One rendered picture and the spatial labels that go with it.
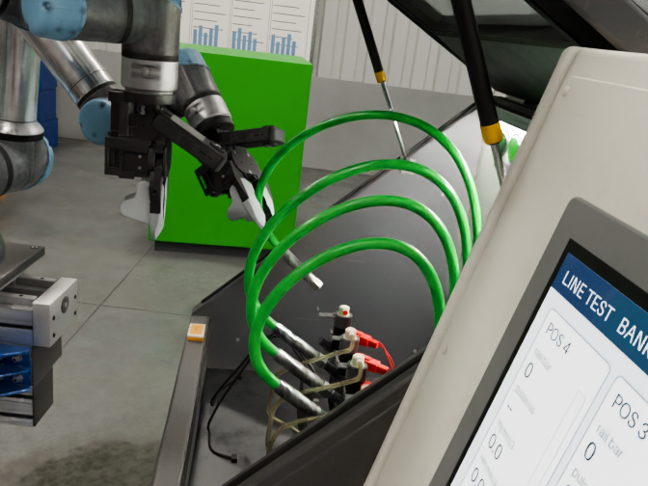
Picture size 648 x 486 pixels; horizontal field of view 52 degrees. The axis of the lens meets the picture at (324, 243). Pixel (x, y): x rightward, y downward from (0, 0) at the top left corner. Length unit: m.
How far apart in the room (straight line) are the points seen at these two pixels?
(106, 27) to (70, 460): 1.93
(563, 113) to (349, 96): 6.84
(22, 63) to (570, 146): 1.09
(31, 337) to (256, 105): 3.05
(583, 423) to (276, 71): 3.87
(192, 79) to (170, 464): 0.64
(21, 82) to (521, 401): 1.15
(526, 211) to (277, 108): 3.70
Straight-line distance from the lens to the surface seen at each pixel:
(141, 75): 0.93
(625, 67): 0.56
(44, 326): 1.35
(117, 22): 0.89
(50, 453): 2.64
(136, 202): 0.97
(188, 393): 1.13
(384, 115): 1.03
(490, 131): 0.66
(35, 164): 1.46
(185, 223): 4.40
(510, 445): 0.50
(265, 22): 7.38
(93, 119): 1.14
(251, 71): 4.20
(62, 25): 0.87
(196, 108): 1.19
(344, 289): 1.37
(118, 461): 2.57
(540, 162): 0.59
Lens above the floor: 1.54
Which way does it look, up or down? 18 degrees down
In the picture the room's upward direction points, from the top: 7 degrees clockwise
